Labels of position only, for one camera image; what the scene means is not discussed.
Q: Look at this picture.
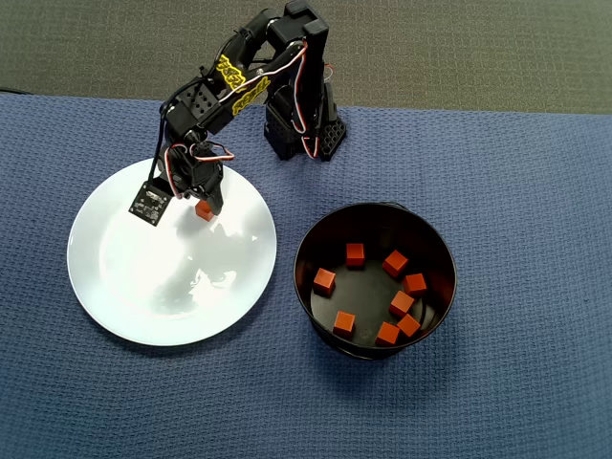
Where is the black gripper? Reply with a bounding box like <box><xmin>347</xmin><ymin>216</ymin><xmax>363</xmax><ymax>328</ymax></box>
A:
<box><xmin>164</xmin><ymin>145</ymin><xmax>226</xmax><ymax>217</ymax></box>

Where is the white round plate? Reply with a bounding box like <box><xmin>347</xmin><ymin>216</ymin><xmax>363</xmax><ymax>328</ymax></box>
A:
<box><xmin>66</xmin><ymin>157</ymin><xmax>278</xmax><ymax>348</ymax></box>

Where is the yellow patterned tape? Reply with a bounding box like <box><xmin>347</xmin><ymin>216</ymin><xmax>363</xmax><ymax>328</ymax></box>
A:
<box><xmin>215</xmin><ymin>53</ymin><xmax>271</xmax><ymax>116</ymax></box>

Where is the black metal bucket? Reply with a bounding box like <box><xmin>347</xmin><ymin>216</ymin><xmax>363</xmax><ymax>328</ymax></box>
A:
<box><xmin>293</xmin><ymin>200</ymin><xmax>459</xmax><ymax>361</ymax></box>

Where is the blue woven table cloth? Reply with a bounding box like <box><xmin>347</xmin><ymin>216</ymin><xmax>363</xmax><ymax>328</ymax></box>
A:
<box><xmin>0</xmin><ymin>93</ymin><xmax>612</xmax><ymax>459</ymax></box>

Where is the white red servo wire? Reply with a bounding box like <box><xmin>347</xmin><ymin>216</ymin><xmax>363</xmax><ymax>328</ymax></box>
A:
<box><xmin>222</xmin><ymin>40</ymin><xmax>336</xmax><ymax>159</ymax></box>
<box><xmin>160</xmin><ymin>141</ymin><xmax>235</xmax><ymax>200</ymax></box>

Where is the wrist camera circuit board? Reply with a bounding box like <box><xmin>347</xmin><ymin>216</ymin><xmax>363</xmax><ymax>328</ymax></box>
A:
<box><xmin>127</xmin><ymin>180</ymin><xmax>172</xmax><ymax>228</ymax></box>

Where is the black camera cable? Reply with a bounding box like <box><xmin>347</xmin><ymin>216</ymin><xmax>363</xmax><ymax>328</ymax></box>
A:
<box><xmin>151</xmin><ymin>93</ymin><xmax>176</xmax><ymax>186</ymax></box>

